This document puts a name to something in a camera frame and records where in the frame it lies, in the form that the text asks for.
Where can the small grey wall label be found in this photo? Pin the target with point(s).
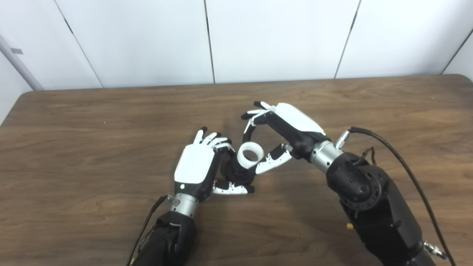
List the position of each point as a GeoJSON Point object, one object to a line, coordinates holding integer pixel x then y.
{"type": "Point", "coordinates": [16, 51]}

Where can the round black part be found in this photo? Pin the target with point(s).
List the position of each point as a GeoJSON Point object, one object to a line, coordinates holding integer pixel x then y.
{"type": "Point", "coordinates": [236, 175]}

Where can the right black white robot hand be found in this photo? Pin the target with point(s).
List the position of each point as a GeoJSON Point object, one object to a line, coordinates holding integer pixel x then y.
{"type": "Point", "coordinates": [295, 122]}

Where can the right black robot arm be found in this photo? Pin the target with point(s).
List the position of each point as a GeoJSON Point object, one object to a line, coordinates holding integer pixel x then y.
{"type": "Point", "coordinates": [377, 210]}

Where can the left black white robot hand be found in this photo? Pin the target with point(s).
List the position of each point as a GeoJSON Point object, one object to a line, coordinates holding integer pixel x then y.
{"type": "Point", "coordinates": [194, 162]}

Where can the grey wall corner strip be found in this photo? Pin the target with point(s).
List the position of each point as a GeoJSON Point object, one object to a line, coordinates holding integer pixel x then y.
{"type": "Point", "coordinates": [18, 62]}

